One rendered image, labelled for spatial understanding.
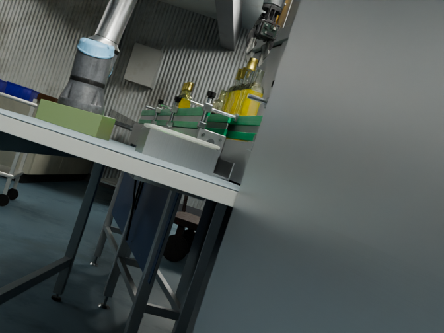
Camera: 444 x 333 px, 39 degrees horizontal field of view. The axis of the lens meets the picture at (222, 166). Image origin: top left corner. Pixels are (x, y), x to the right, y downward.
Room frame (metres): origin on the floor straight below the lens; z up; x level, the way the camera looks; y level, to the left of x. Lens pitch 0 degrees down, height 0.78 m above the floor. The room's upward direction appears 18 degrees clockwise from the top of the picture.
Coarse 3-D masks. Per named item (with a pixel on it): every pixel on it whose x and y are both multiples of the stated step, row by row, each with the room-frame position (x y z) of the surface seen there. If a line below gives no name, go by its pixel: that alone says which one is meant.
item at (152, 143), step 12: (144, 132) 1.87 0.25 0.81; (156, 132) 1.79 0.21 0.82; (144, 144) 1.80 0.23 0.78; (156, 144) 1.80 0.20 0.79; (168, 144) 1.80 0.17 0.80; (180, 144) 1.81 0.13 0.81; (192, 144) 1.82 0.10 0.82; (156, 156) 1.80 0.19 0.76; (168, 156) 1.81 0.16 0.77; (180, 156) 1.82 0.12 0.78; (192, 156) 1.82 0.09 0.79; (204, 156) 1.83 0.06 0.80; (216, 156) 1.84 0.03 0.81; (192, 168) 1.83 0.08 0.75; (204, 168) 1.84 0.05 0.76; (228, 168) 1.90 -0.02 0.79; (228, 180) 1.86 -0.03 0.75
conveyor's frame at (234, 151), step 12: (132, 132) 3.71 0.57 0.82; (180, 132) 2.30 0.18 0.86; (192, 132) 2.10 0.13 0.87; (132, 144) 3.67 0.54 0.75; (228, 144) 2.00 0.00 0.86; (240, 144) 1.86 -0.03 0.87; (228, 156) 1.95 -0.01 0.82; (240, 156) 1.83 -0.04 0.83; (216, 168) 2.04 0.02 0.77; (240, 168) 1.79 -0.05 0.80; (240, 180) 1.75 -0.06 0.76
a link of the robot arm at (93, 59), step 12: (84, 48) 1.96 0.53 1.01; (96, 48) 1.96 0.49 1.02; (108, 48) 1.99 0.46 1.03; (84, 60) 1.96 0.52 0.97; (96, 60) 1.96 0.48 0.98; (108, 60) 1.99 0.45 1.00; (72, 72) 1.98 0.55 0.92; (84, 72) 1.96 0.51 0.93; (96, 72) 1.97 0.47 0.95; (108, 72) 2.02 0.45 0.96
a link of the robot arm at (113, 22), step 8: (112, 0) 2.11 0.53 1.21; (120, 0) 2.11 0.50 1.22; (128, 0) 2.11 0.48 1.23; (136, 0) 2.14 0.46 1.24; (112, 8) 2.11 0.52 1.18; (120, 8) 2.11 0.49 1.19; (128, 8) 2.12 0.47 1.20; (104, 16) 2.12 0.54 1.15; (112, 16) 2.11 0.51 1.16; (120, 16) 2.11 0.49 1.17; (128, 16) 2.14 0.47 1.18; (104, 24) 2.11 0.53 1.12; (112, 24) 2.11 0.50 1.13; (120, 24) 2.12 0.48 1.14; (96, 32) 2.12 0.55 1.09; (104, 32) 2.11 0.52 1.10; (112, 32) 2.11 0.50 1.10; (120, 32) 2.13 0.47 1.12; (96, 40) 2.09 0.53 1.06; (104, 40) 2.10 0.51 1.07; (112, 40) 2.12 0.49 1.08; (112, 64) 2.14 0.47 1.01
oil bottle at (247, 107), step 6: (252, 84) 2.10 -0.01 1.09; (258, 84) 2.12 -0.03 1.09; (246, 90) 2.11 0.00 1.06; (252, 90) 2.10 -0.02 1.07; (258, 90) 2.10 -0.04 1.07; (246, 96) 2.10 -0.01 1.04; (240, 102) 2.13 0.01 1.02; (246, 102) 2.10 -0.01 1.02; (252, 102) 2.10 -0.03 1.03; (258, 102) 2.11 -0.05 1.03; (240, 108) 2.11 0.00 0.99; (246, 108) 2.10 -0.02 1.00; (252, 108) 2.10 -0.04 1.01; (240, 114) 2.10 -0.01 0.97; (246, 114) 2.10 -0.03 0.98; (252, 114) 2.10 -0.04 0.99
